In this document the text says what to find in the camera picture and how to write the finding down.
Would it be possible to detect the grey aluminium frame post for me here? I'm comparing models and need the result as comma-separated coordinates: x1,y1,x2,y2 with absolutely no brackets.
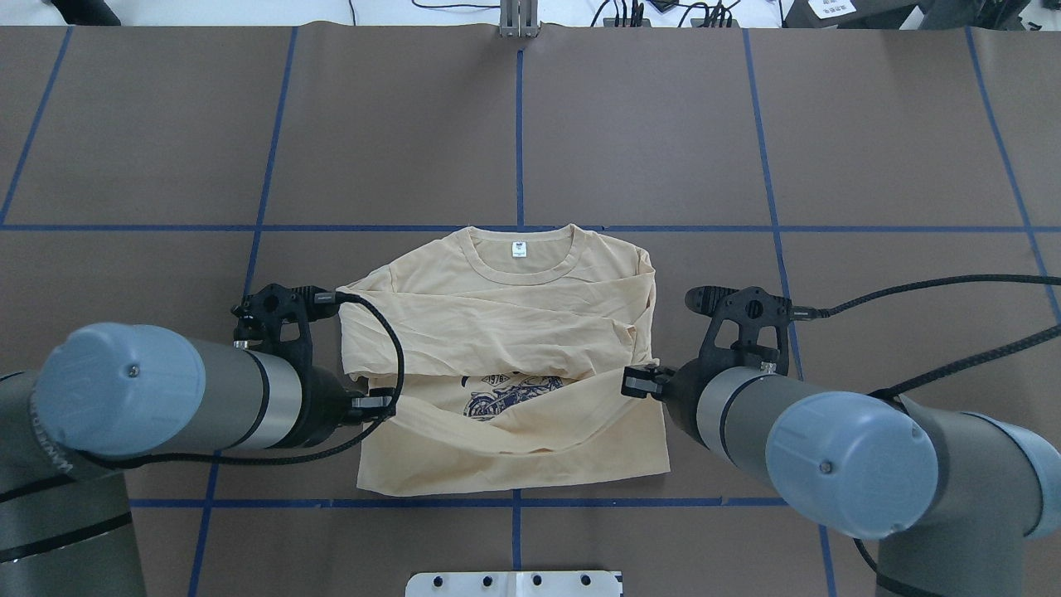
499,0,540,39

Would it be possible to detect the beige long-sleeve printed shirt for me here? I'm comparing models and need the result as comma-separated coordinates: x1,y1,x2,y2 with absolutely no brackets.
342,226,671,498

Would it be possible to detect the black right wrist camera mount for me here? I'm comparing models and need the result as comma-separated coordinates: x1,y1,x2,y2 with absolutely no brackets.
685,286,820,377

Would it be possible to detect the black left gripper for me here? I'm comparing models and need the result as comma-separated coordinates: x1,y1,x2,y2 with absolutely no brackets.
300,366,397,449

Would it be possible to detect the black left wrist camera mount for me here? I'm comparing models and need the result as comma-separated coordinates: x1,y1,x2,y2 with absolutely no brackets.
230,284,340,369

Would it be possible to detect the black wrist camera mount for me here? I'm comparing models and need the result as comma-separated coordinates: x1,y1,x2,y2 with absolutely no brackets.
685,286,820,377
230,284,340,369

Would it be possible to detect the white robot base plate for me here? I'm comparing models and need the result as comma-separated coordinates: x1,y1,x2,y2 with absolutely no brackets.
405,570,625,596

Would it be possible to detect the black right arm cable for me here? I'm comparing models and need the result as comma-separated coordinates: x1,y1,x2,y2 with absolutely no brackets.
816,274,1061,399

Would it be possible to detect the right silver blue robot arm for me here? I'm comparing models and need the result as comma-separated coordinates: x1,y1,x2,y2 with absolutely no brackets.
622,362,1059,596

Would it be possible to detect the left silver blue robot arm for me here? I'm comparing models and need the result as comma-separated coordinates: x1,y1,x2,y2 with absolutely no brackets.
2,323,397,596

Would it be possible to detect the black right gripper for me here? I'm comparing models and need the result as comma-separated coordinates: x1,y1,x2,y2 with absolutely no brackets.
622,364,705,446

